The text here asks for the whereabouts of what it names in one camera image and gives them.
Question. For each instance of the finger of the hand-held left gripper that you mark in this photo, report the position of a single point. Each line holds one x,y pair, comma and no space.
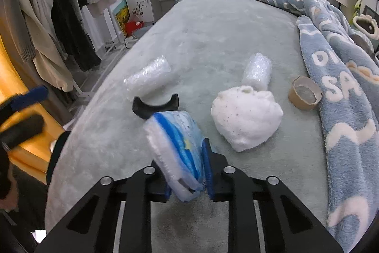
26,127
32,96

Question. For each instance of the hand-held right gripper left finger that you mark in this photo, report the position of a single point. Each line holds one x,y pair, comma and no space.
148,184

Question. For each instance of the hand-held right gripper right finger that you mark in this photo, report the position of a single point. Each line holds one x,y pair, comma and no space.
207,164

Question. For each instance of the blue white tissue pack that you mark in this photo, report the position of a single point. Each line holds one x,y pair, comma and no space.
174,149

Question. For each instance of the white fluffy ball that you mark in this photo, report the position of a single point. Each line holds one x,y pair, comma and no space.
245,119

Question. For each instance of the black curved plastic piece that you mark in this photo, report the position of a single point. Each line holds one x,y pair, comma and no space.
142,110

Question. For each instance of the clear plastic cup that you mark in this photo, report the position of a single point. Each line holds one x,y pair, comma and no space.
257,70

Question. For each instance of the brown cardboard tape core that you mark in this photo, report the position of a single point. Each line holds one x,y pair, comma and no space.
296,101

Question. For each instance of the orange curtain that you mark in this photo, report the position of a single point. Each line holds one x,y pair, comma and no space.
35,152

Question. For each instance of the hanging clothes on rack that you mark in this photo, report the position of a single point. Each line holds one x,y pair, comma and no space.
50,57

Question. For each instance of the grey-brown knit cardigan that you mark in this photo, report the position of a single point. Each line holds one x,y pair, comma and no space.
20,27

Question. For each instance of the black hanging garment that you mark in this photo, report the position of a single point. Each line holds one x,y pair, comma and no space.
74,33

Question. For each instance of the white metal clothes rack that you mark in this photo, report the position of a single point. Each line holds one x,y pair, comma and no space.
114,47

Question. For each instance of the pink garment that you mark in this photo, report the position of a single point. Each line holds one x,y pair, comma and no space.
100,5

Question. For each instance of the red box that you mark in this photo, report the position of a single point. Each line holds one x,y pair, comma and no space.
131,29

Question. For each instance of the yellow framed painting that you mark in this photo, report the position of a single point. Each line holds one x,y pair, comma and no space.
121,16

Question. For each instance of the bed with grey fleece sheet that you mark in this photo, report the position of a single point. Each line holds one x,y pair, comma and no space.
192,42

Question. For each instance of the grey cushion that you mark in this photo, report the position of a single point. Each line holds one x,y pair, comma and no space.
140,33

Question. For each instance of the blue patterned fleece blanket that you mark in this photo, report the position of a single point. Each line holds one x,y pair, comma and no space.
340,63

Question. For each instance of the cream plush pet bed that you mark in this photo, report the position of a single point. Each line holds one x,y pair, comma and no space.
359,18

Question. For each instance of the yellow-green plush toy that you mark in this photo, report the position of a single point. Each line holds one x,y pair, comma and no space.
356,7

